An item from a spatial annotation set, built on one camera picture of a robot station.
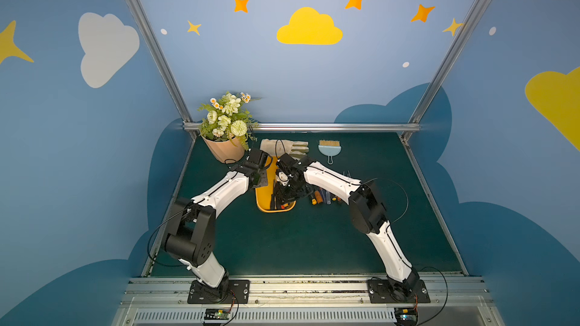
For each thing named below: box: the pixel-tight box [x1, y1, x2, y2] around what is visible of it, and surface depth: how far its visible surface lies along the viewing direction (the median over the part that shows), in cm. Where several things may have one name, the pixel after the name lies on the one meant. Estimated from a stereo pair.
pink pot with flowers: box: [197, 92, 259, 164], surface depth 91 cm
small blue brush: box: [317, 139, 342, 166], surface depth 118 cm
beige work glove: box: [259, 138, 309, 158], surface depth 117 cm
